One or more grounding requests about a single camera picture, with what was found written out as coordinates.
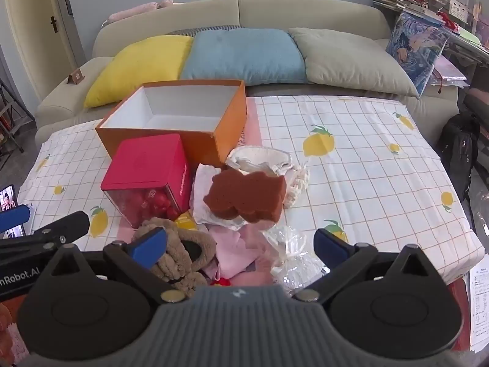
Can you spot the brown sponge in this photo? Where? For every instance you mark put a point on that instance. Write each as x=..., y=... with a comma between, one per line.
x=248, y=195

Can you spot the cream wooden door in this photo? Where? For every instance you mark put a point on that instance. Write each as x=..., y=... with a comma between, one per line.
x=34, y=26

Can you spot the pink cloth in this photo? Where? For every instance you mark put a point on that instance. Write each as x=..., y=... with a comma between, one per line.
x=233, y=252

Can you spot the brown plush toy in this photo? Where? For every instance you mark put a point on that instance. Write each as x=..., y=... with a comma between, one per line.
x=198, y=244

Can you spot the beige sofa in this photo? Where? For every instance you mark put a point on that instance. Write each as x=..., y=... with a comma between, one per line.
x=286, y=11

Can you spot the blue pillow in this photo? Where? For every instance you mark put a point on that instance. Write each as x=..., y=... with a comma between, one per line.
x=244, y=57

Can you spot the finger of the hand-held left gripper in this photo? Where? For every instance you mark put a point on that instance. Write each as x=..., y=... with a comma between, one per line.
x=15, y=217
x=68, y=221

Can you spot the yellow packet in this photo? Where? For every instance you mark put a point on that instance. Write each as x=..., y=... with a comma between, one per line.
x=187, y=220

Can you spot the smartphone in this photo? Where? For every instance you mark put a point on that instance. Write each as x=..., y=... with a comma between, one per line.
x=7, y=198

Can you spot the beige pillow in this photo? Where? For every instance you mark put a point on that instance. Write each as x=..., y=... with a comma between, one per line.
x=351, y=61

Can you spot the orange cardboard box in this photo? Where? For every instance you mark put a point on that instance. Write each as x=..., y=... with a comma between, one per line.
x=183, y=103

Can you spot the white desk calendar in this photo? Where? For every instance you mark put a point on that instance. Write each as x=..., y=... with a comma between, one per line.
x=457, y=9

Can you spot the red tin box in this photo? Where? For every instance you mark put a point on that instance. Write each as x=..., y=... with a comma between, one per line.
x=149, y=164

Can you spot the pink plastic folder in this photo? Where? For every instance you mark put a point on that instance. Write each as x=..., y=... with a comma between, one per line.
x=449, y=70

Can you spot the clear plastic bag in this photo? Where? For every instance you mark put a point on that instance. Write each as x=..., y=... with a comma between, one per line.
x=292, y=252

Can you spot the small brown phone stand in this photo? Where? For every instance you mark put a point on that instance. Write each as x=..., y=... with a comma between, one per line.
x=76, y=76

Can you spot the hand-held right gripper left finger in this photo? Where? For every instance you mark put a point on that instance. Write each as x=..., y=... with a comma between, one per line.
x=149, y=246

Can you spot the lemon print bed sheet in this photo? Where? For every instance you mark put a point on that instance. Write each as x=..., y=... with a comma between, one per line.
x=363, y=168

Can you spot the black backpack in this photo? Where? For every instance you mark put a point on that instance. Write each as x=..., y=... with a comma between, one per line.
x=458, y=149

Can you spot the grey houndstooth cushion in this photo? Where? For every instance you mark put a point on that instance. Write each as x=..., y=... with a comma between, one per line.
x=206, y=28

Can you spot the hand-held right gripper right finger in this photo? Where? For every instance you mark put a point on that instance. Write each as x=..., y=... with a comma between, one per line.
x=329, y=248

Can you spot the stack of papers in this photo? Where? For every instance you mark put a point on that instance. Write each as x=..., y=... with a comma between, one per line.
x=393, y=0

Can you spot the pink plush toy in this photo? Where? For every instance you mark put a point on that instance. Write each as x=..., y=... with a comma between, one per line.
x=133, y=10

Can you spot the white printed paper sheets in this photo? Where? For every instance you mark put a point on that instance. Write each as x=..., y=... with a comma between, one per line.
x=479, y=309

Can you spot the blue printed cushion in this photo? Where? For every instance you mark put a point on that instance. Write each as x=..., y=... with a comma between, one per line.
x=416, y=46

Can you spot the yellow pillow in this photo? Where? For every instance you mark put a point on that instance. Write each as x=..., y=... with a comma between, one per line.
x=141, y=65

